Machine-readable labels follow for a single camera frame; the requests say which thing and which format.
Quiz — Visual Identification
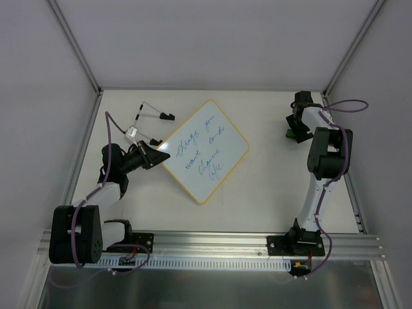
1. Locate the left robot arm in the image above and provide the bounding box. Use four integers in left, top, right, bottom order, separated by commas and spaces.
49, 141, 170, 267

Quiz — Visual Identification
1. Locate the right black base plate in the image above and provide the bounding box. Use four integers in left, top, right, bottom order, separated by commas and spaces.
266, 235, 326, 257

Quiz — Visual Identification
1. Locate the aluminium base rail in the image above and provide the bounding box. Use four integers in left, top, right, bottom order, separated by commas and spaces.
37, 229, 386, 260

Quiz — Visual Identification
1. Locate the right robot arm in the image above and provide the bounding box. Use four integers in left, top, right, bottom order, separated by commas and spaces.
282, 91, 353, 256

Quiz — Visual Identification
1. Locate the yellow framed whiteboard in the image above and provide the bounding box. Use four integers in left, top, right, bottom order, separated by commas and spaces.
157, 100, 250, 204

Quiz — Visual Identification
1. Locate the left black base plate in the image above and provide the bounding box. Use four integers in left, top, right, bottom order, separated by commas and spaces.
105, 232, 155, 254

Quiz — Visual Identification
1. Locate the green whiteboard eraser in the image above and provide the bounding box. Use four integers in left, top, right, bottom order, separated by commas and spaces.
286, 129, 296, 140

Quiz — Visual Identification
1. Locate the white slotted cable duct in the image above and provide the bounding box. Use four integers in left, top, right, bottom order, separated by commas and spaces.
85, 256, 292, 272

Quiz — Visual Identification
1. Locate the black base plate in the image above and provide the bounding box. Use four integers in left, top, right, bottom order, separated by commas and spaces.
105, 232, 155, 254
266, 235, 326, 257

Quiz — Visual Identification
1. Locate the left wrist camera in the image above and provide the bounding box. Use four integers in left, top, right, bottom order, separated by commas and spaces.
124, 126, 140, 144

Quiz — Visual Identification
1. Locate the whiteboard wire stand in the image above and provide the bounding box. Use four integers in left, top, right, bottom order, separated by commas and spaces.
133, 102, 175, 146

